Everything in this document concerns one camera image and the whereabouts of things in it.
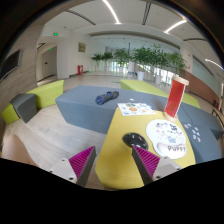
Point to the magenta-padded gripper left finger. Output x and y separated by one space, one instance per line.
81 161

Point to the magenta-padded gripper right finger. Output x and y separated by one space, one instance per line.
148 163

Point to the black computer mouse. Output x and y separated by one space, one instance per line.
135 140

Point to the white cartoon-print mouse pad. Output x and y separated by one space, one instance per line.
166 136

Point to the grey upholstered bench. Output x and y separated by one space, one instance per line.
80 106

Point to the white sticker sheet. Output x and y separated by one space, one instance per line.
136 109

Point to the lime green seat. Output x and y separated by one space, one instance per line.
50 93
143 87

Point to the dark grey cube seat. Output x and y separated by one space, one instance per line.
24 106

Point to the wooden-framed chair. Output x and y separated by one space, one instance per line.
218 116

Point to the red fire extinguisher box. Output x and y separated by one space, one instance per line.
80 70

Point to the pale door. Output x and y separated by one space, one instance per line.
49 63

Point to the row of potted plants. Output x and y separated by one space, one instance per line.
143 56

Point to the strip ceiling lights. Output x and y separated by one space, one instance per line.
111 11

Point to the golden wall plaque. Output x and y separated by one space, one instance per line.
82 47

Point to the black wall screen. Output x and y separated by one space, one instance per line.
10 63

